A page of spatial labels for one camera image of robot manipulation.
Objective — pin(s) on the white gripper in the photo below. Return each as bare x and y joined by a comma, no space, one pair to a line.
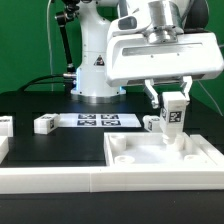
132,59

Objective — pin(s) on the white square tabletop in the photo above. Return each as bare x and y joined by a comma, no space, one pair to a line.
145,149

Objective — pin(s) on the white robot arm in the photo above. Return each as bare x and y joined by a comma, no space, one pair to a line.
162,19

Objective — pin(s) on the white marker sheet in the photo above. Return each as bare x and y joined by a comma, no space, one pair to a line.
98,120

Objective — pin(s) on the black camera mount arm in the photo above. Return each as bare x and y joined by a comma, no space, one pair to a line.
62,18

